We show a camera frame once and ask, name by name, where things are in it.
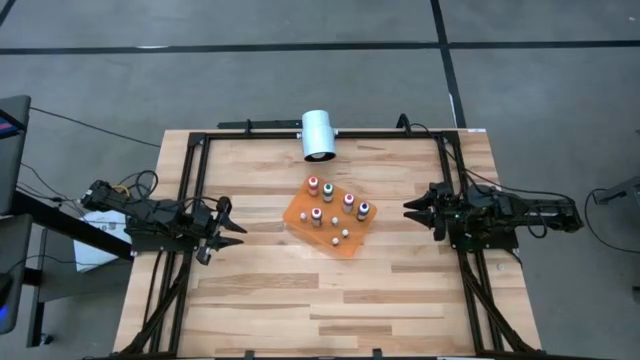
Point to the pink food coloring bottle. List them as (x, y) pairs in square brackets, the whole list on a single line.
[(348, 200)]

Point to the white paper sheet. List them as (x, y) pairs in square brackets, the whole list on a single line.
[(100, 250)]

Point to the black food coloring bottle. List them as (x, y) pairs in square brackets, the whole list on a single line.
[(363, 209)]

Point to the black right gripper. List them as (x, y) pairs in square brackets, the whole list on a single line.
[(447, 207)]

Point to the grey stand foot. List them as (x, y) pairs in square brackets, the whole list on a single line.
[(622, 190)]

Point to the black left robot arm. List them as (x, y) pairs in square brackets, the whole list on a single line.
[(150, 215)]

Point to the grey monitor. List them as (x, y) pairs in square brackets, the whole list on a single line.
[(12, 165)]

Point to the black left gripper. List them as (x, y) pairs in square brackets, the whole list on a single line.
[(205, 220)]

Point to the black table-edge bracket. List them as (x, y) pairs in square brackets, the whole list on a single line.
[(248, 355), (377, 354)]

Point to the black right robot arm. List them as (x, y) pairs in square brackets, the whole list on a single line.
[(525, 212)]

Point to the black metal bar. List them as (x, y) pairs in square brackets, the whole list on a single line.
[(270, 123)]

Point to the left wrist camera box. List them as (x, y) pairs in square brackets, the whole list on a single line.
[(204, 256)]

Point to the red food coloring bottle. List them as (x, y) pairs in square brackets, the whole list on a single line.
[(316, 215)]

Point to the orange food coloring bottle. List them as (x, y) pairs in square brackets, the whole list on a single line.
[(313, 182)]

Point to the black aluminium table frame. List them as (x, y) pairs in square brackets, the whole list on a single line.
[(375, 134)]

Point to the orange translucent plastic tray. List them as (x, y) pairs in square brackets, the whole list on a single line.
[(320, 235)]

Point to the black stand frame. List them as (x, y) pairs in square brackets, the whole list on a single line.
[(35, 300)]

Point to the green food coloring bottle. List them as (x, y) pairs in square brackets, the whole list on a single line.
[(328, 190)]

